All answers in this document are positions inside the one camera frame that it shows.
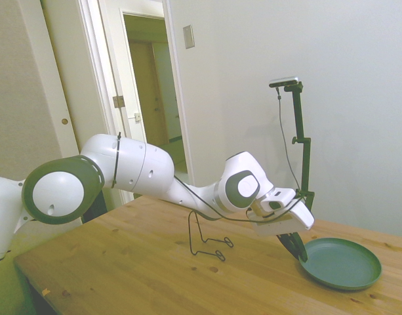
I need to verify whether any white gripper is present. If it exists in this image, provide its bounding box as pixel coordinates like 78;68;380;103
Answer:
254;203;315;263

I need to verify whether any dark green round plate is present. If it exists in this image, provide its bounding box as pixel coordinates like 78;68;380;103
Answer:
298;238;383;291

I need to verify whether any white door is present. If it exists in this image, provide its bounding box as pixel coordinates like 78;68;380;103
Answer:
39;0;123;155

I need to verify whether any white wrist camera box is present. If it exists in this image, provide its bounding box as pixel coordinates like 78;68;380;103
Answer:
251;206;296;227

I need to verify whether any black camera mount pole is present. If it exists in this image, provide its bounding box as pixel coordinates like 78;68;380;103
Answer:
283;83;315;211

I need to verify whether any grey camera cable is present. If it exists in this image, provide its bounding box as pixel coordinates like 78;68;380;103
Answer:
275;85;302;191

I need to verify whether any black wire plate stand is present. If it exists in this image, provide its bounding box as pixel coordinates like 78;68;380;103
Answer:
187;211;235;263

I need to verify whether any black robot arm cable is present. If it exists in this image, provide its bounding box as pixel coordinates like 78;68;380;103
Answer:
110;132;303;224

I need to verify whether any grey exterior camera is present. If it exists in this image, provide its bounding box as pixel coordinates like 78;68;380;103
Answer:
268;75;300;89

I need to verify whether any white wall switch plate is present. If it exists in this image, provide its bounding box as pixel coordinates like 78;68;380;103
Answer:
182;24;195;50

